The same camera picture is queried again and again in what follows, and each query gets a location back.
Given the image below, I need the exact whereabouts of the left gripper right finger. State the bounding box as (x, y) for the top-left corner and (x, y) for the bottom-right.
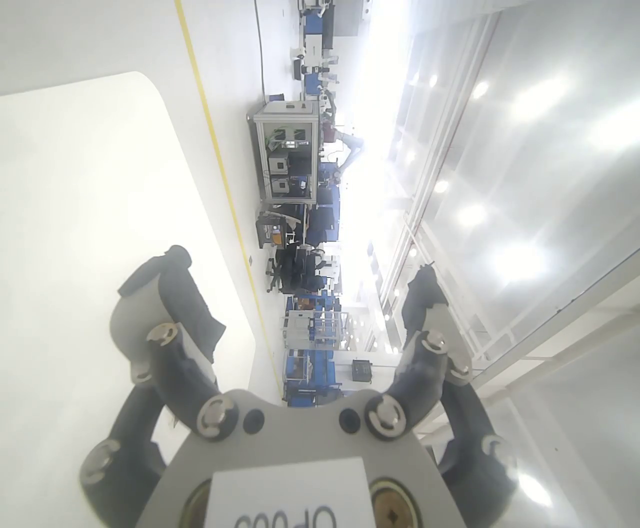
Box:
(364, 266), (519, 528)

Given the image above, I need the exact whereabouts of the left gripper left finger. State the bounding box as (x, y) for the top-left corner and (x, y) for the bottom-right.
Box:
(79, 245), (237, 528)

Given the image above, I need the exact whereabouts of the black office chair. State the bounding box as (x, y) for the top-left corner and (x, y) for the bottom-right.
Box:
(264, 247), (303, 295)

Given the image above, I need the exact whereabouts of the grey equipment cabinet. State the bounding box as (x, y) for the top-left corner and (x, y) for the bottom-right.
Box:
(246, 101), (321, 206)

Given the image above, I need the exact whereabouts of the metal frame rack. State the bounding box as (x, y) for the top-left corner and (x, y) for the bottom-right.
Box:
(281, 309), (351, 352)

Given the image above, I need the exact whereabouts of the black cable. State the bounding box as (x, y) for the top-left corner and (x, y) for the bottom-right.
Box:
(254, 0), (267, 97)

